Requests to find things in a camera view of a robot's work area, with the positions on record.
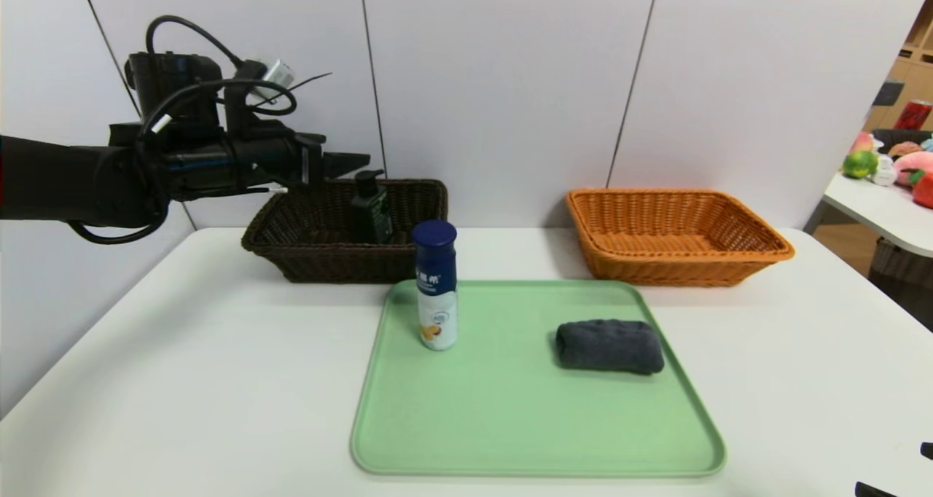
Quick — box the white bottle with blue cap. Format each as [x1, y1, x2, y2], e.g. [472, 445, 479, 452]
[413, 219, 459, 351]

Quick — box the wooden shelf unit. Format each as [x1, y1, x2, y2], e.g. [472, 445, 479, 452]
[862, 0, 933, 132]

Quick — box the green plush toy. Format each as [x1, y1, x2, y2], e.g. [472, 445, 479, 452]
[841, 149, 878, 180]

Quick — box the dark woven storage basket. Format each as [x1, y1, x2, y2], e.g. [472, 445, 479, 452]
[867, 238, 933, 288]

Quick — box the dark grey towel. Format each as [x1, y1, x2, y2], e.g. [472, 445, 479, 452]
[555, 318, 665, 375]

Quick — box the black shallow basket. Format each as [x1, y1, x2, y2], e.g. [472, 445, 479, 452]
[871, 128, 933, 154]

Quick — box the black pump dispenser bottle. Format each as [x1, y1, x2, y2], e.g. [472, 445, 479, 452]
[350, 169, 395, 245]

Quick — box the white side table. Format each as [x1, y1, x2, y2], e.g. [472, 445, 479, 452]
[822, 171, 933, 259]

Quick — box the orange wicker basket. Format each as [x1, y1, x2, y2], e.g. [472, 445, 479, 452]
[566, 189, 795, 288]

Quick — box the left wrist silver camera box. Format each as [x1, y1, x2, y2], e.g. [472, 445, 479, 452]
[251, 60, 297, 105]

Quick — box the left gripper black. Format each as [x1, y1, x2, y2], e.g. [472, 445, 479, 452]
[225, 132, 371, 188]

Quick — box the red drink can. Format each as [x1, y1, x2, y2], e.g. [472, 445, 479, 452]
[893, 100, 932, 131]

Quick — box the large pink plush toy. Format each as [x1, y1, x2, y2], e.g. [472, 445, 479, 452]
[894, 151, 933, 186]

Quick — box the dark brown wicker basket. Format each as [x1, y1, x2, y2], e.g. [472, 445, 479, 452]
[241, 179, 449, 285]

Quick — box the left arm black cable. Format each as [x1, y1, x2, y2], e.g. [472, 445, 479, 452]
[69, 15, 332, 245]

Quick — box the light green plastic tray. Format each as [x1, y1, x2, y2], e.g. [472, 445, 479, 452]
[350, 279, 727, 477]

